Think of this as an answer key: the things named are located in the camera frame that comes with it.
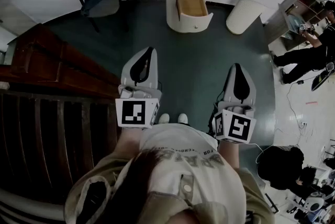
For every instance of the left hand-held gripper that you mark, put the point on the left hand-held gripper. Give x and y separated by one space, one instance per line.
131 113

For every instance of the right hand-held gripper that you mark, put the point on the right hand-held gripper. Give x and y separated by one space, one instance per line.
238 126

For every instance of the large white ribbed drawer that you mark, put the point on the large white ribbed drawer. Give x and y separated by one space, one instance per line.
192 7

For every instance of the person's right forearm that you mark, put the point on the person's right forearm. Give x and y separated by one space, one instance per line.
227 155

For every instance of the person's left forearm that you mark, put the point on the person's left forearm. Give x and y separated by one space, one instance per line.
131 139

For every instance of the person's right hand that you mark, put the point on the person's right hand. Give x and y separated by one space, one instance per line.
239 110

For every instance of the person's left hand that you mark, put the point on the person's left hand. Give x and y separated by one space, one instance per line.
133 92

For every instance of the person's left white shoe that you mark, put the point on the person's left white shoe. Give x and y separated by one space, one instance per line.
164 118

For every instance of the person's white shoe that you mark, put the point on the person's white shoe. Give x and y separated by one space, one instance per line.
182 118
164 118

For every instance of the person's right white shoe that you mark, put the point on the person's right white shoe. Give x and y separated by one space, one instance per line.
182 118

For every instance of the black power adapter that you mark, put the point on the black power adapter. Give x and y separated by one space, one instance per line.
299 82

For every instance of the black and green device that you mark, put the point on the black and green device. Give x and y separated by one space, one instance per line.
323 77

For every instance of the person's beige shirt torso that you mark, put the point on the person's beige shirt torso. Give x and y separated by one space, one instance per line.
183 165

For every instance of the grey wooden shelf unit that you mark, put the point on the grey wooden shelf unit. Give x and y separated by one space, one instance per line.
295 8

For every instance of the white rounded device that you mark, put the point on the white rounded device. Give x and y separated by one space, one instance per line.
315 203

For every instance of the dark brown wooden bed frame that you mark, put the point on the dark brown wooden bed frame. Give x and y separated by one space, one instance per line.
52 73

